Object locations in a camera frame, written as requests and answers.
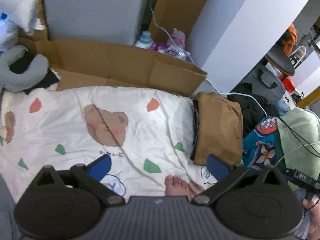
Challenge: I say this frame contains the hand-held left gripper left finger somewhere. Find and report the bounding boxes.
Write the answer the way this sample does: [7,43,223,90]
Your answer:
[37,154,126,207]

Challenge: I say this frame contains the black jacket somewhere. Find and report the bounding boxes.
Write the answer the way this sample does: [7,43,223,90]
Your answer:
[226,82,279,137]

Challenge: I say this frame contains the purple white detergent refill bag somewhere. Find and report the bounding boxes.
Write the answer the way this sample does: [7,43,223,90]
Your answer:
[150,42,188,60]

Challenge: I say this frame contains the brown printed t-shirt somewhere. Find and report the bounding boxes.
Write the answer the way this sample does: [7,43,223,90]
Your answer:
[193,92,243,166]

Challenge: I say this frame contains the tall cardboard box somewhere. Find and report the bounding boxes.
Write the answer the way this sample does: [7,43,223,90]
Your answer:
[149,0,218,46]

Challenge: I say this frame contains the thin white cable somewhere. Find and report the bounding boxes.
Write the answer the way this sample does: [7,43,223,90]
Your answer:
[274,140,320,167]

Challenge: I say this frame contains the black cloth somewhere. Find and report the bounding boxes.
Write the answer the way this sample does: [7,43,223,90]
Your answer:
[9,54,60,95]

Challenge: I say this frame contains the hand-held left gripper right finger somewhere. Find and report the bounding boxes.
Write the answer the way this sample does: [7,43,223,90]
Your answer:
[191,154,283,207]

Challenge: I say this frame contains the black knitted garment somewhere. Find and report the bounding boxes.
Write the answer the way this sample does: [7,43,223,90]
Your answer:
[190,99,201,161]

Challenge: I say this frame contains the flat cardboard sheet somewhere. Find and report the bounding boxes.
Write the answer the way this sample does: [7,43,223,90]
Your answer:
[19,37,208,97]

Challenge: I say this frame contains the white pillow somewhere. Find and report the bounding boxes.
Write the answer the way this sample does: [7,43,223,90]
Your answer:
[0,0,43,35]

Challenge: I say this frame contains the red container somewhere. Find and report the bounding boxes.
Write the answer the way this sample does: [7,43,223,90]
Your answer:
[281,74,297,93]

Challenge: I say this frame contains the orange cloth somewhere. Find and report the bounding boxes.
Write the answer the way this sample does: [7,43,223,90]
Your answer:
[282,23,298,55]

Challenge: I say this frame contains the teal patterned cloth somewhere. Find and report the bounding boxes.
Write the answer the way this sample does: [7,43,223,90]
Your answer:
[242,116,282,171]

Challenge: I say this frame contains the white metal rack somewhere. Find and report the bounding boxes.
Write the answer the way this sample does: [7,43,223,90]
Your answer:
[288,46,307,68]

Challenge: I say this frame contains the grey trousers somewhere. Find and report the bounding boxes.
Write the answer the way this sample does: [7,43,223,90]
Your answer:
[0,174,22,240]

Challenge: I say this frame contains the grey wrapped panel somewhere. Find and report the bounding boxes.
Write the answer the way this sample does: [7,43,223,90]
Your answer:
[41,0,152,46]

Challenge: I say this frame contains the pink packet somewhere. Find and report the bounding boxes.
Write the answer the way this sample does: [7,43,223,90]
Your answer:
[171,27,187,48]

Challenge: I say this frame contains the clear plastic bag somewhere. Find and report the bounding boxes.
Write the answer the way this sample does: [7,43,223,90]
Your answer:
[0,11,19,53]

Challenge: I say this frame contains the green cloth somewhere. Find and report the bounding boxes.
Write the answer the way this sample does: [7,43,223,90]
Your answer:
[274,107,320,178]

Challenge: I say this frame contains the black cable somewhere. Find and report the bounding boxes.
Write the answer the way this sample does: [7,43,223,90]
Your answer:
[277,116,320,158]

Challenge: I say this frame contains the person's foot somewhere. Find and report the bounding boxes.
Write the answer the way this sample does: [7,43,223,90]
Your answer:
[164,176,192,197]

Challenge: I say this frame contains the grey bag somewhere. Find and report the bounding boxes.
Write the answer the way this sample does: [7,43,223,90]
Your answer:
[231,64,287,105]

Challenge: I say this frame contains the person's right hand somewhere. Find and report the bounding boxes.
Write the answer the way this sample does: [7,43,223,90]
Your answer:
[302,196,320,240]

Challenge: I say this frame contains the grey neck pillow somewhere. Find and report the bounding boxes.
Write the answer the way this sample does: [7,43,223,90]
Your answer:
[0,45,49,92]

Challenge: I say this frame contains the bear print blanket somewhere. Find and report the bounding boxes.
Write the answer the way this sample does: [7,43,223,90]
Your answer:
[0,85,220,204]

